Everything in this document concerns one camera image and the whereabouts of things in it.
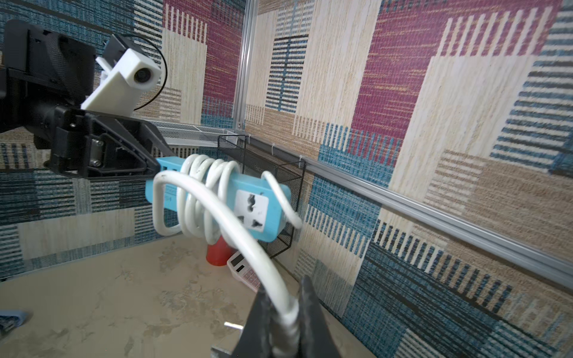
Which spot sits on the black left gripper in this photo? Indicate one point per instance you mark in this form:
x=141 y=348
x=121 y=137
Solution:
x=100 y=146

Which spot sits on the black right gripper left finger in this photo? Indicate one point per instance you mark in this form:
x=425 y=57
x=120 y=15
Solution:
x=255 y=337

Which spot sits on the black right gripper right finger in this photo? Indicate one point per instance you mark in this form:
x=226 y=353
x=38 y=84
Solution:
x=315 y=338

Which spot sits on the teal power strip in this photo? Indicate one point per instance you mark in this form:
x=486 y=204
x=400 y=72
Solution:
x=193 y=219

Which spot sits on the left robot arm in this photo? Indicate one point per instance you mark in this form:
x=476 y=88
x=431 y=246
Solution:
x=78 y=105

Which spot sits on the pink white calculator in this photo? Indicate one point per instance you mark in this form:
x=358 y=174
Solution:
x=243 y=272

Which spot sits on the red metal pencil cup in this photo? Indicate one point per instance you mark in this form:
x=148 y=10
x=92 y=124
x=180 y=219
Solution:
x=219 y=253

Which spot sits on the blue stapler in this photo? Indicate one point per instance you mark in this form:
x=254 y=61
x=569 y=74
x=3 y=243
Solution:
x=11 y=319

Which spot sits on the white wire mesh basket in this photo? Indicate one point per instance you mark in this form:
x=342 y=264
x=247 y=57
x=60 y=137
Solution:
x=180 y=134

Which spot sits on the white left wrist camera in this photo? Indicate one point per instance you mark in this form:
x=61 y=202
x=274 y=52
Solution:
x=126 y=74

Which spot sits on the black wire mesh shelf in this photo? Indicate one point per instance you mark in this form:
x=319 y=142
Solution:
x=264 y=195

